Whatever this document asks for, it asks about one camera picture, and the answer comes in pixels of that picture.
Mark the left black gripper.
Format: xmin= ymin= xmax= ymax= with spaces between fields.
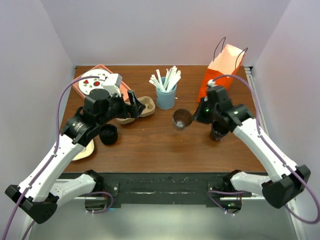
xmin=97 ymin=89 xmax=146 ymax=127

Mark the black coffee cup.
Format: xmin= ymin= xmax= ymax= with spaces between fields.
xmin=172 ymin=108 xmax=193 ymax=130
xmin=210 ymin=121 xmax=229 ymax=142

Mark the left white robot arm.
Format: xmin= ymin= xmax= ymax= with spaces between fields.
xmin=5 ymin=89 xmax=145 ymax=224

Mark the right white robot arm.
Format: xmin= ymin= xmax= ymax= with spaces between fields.
xmin=192 ymin=86 xmax=311 ymax=209

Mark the cardboard cup carrier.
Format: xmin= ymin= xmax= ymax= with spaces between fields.
xmin=116 ymin=96 xmax=156 ymax=125

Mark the blue straw holder cup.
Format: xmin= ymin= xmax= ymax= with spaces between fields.
xmin=155 ymin=84 xmax=177 ymax=110

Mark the stack of black lids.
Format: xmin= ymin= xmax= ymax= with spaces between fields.
xmin=99 ymin=124 xmax=118 ymax=145

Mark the white wrapped straws bundle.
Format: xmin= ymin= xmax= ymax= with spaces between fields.
xmin=148 ymin=65 xmax=182 ymax=93

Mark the watermelon pattern plate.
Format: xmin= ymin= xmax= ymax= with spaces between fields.
xmin=78 ymin=68 xmax=111 ymax=96

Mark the cream panda plate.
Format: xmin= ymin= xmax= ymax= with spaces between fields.
xmin=72 ymin=139 xmax=95 ymax=161

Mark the orange paper bag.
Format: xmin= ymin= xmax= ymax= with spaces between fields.
xmin=197 ymin=36 xmax=248 ymax=103

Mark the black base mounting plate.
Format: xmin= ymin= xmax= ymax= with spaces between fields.
xmin=56 ymin=171 xmax=275 ymax=210

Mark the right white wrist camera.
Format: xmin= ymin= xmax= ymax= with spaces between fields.
xmin=206 ymin=79 xmax=217 ymax=88

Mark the aluminium frame rail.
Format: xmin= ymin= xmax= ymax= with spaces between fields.
xmin=244 ymin=66 xmax=269 ymax=135

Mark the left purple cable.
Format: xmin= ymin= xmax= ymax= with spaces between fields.
xmin=0 ymin=76 xmax=106 ymax=240

